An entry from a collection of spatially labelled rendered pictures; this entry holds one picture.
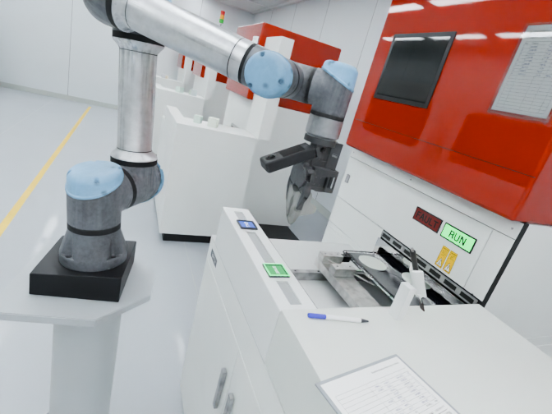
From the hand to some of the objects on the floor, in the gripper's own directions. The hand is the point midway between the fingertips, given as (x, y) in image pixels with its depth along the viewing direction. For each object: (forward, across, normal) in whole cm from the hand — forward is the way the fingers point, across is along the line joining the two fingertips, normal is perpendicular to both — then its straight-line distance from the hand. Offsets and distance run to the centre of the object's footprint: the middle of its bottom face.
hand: (288, 218), depth 81 cm
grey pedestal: (+111, +19, +51) cm, 124 cm away
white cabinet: (+111, -2, -26) cm, 114 cm away
